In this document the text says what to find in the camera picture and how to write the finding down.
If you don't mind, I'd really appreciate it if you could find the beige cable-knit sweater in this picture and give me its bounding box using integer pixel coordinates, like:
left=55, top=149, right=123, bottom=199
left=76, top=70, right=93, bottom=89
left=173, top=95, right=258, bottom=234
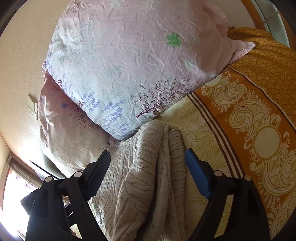
left=89, top=120, right=207, bottom=241

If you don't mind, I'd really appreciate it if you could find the yellow orange patterned bed sheet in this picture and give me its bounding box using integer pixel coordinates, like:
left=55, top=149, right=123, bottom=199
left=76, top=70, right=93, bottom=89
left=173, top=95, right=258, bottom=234
left=159, top=27, right=296, bottom=241

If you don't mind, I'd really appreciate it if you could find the beige wall switch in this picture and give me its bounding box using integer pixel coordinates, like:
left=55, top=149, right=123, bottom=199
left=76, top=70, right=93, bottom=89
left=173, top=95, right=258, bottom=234
left=28, top=93, right=39, bottom=111

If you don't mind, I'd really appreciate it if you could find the floral pink pillow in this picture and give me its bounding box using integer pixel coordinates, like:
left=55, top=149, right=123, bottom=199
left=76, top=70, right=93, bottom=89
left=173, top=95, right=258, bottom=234
left=38, top=74, right=121, bottom=175
left=42, top=0, right=256, bottom=141

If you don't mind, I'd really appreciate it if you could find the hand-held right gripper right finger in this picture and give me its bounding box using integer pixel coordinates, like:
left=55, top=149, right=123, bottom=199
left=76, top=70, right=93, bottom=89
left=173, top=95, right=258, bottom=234
left=184, top=148, right=271, bottom=241

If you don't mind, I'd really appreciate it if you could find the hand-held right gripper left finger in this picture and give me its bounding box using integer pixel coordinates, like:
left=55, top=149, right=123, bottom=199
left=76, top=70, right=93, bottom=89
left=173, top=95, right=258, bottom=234
left=25, top=149, right=112, bottom=241

